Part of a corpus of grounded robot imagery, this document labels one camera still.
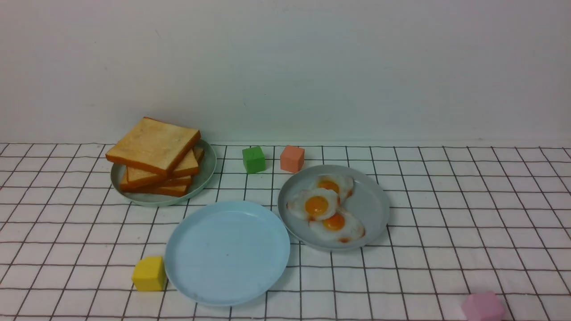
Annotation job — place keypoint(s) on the white grid tablecloth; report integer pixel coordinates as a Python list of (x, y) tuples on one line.
[(463, 220)]

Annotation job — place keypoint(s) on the grey-green bread plate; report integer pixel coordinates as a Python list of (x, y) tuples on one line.
[(193, 171)]

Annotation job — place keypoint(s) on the orange cube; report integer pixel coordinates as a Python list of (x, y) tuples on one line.
[(292, 159)]

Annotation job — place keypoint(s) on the pink cube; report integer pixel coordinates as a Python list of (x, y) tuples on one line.
[(483, 306)]

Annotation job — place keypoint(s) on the yellow cube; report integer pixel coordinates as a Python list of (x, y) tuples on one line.
[(149, 274)]

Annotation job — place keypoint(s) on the light blue plate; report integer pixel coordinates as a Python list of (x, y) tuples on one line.
[(227, 253)]

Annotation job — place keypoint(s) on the green cube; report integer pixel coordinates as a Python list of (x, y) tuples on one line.
[(254, 159)]

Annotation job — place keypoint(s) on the grey egg plate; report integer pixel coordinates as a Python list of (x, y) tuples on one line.
[(369, 203)]

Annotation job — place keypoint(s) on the fried egg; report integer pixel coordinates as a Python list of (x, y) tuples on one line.
[(342, 227), (313, 204), (343, 185)]

